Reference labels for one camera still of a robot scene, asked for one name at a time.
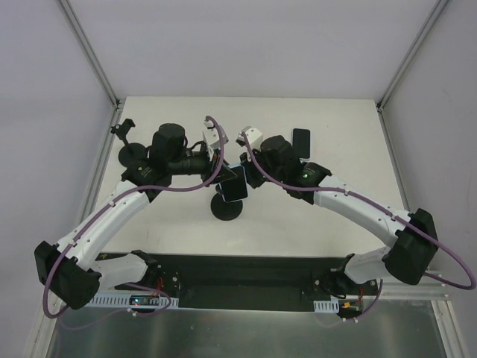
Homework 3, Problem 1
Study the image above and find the left aluminium frame post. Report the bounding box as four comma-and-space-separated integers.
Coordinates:
57, 0, 124, 109

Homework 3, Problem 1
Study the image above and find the purple cable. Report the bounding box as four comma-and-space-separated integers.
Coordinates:
238, 130, 476, 329
42, 116, 229, 318

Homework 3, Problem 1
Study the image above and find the aluminium frame post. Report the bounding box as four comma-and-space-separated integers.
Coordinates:
376, 0, 450, 111
57, 0, 124, 109

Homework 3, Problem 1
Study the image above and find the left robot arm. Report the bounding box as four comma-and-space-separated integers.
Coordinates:
34, 116, 228, 318

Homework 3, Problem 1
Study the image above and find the black phone stand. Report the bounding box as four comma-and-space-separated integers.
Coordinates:
110, 119, 147, 167
210, 185, 244, 222

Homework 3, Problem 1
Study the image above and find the phone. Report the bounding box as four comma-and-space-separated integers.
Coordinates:
219, 165, 248, 203
291, 128, 311, 160

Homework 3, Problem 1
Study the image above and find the white cable duct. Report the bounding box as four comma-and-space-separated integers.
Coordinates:
86, 294, 179, 310
313, 300, 340, 314

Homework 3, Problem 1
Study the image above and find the right white cable duct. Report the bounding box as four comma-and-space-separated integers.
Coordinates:
313, 300, 340, 314

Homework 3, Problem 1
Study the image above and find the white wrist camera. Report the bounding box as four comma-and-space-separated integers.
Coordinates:
202, 116, 229, 159
236, 126, 264, 150

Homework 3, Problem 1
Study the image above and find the right aluminium frame post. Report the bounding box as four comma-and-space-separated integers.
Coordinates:
376, 0, 450, 111

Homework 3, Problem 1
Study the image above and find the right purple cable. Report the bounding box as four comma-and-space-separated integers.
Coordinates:
238, 130, 476, 329

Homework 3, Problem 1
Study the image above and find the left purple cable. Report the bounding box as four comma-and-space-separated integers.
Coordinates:
42, 116, 229, 318

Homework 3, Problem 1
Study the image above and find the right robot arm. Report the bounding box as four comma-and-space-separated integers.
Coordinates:
236, 128, 438, 295

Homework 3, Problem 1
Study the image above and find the left white cable duct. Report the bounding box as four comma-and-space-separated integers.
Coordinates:
86, 294, 179, 310

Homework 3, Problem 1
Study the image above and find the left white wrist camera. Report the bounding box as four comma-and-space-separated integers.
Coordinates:
202, 116, 229, 159

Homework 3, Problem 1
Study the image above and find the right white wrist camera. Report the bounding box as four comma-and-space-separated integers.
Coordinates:
236, 126, 264, 150

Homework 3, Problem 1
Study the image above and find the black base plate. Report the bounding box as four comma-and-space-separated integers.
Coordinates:
113, 253, 385, 313

